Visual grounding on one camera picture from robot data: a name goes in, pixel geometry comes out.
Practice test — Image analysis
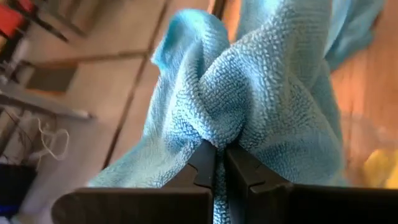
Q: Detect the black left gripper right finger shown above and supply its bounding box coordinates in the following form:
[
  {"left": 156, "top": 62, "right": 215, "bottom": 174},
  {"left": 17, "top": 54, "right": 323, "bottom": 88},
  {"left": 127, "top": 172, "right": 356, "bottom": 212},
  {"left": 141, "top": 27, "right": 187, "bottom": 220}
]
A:
[{"left": 225, "top": 144, "right": 398, "bottom": 224}]

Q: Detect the grey side table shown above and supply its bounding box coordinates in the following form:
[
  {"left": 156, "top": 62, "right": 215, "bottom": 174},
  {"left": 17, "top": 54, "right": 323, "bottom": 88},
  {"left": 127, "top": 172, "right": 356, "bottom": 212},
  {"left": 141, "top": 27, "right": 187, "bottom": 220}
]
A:
[{"left": 0, "top": 82, "right": 93, "bottom": 121}]

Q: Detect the black side table frame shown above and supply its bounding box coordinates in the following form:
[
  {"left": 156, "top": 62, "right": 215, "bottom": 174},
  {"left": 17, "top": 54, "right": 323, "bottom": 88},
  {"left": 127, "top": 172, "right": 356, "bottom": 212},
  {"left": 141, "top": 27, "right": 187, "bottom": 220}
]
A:
[{"left": 0, "top": 163, "right": 37, "bottom": 218}]

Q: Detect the clear plastic basket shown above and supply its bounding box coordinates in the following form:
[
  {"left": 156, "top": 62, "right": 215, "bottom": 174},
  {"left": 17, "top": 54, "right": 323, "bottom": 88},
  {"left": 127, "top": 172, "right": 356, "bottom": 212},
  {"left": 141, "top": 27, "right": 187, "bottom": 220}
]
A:
[{"left": 341, "top": 113, "right": 398, "bottom": 189}]

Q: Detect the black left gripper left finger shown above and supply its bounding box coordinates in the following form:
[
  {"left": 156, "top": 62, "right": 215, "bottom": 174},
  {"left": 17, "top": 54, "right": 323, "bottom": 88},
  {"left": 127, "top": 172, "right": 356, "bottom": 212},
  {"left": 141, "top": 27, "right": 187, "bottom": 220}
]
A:
[{"left": 51, "top": 139, "right": 217, "bottom": 224}]

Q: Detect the orange and black shop vacuum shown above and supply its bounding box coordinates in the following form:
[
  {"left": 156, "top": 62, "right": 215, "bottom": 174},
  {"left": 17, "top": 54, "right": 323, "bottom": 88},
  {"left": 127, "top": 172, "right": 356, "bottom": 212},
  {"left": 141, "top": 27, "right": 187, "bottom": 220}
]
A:
[{"left": 0, "top": 0, "right": 35, "bottom": 32}]

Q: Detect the teal microfiber towel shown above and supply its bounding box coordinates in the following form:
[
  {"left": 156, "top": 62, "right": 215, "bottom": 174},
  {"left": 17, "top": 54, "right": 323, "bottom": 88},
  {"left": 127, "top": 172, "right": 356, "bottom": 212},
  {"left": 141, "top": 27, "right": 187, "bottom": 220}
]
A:
[{"left": 88, "top": 0, "right": 386, "bottom": 224}]

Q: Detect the yellow microfiber towel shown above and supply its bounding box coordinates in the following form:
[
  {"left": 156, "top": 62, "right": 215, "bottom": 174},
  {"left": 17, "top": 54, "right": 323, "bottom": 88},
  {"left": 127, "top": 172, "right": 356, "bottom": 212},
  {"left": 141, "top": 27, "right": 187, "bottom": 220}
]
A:
[{"left": 363, "top": 149, "right": 398, "bottom": 189}]

